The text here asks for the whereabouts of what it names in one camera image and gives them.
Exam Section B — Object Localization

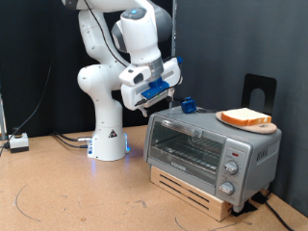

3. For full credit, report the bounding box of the grey metal frame leg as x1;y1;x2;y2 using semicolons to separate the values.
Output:
0;92;8;141

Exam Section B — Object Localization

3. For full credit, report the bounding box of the vertical metal pole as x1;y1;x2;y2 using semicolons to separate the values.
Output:
168;0;178;109

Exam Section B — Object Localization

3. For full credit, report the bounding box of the black oven power cord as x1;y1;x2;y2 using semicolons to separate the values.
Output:
264;200;295;231

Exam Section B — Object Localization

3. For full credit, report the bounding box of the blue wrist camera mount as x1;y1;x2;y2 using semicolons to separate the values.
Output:
140;57;184;101

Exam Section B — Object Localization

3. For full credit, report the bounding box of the black cable with silver connector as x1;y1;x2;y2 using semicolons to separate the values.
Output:
51;130;94;142

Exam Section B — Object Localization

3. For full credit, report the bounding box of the long black hanging cable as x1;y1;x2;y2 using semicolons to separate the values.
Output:
0;54;56;162

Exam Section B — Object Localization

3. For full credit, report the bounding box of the white bread slice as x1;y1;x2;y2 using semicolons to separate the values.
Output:
220;107;272;127

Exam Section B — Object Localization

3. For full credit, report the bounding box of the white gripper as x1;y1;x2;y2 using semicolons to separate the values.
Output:
118;57;184;118

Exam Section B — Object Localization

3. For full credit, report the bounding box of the wire oven rack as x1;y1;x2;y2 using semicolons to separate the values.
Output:
152;136;224;171

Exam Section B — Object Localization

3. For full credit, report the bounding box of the black metal bracket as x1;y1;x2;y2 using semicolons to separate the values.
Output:
241;73;278;117

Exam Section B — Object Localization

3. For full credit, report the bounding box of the emergency stop button box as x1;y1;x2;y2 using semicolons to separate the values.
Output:
8;127;30;154

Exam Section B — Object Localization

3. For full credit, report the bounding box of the slatted wooden riser block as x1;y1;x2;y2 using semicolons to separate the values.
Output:
149;165;234;223

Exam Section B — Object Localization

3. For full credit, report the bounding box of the black foam pad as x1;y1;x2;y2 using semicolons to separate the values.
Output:
231;192;270;218

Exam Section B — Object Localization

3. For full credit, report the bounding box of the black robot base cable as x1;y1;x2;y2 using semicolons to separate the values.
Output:
53;134;90;149

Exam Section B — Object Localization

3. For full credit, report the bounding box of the silver toaster oven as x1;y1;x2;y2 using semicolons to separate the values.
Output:
142;105;283;214

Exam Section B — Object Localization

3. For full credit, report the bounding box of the round wooden serving board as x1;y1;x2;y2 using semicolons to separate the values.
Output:
215;110;278;135

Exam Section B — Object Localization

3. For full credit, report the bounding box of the silver oven knob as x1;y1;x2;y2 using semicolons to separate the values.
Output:
223;160;240;176
218;181;236;196

